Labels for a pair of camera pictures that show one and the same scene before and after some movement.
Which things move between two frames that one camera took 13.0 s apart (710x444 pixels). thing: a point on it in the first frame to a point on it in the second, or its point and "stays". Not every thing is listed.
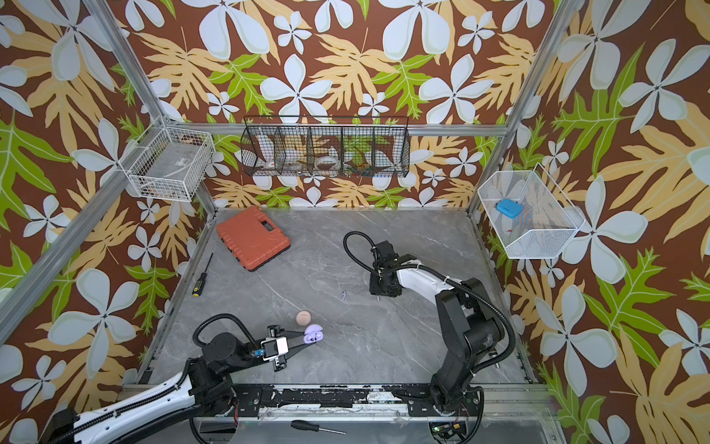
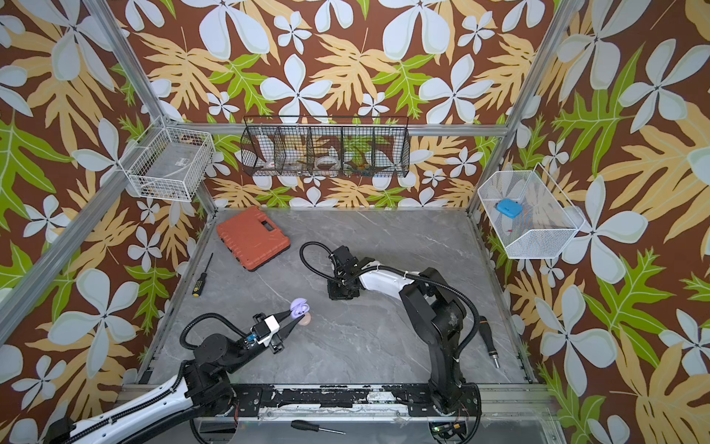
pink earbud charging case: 303,318 stays
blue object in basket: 509,208 stays
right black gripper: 373,275 to 332,292
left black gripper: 272,331 to 275,345
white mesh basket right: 527,214 stays
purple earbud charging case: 312,334 to 299,307
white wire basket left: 170,163 stays
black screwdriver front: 306,425 stays
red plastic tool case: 253,239 stays
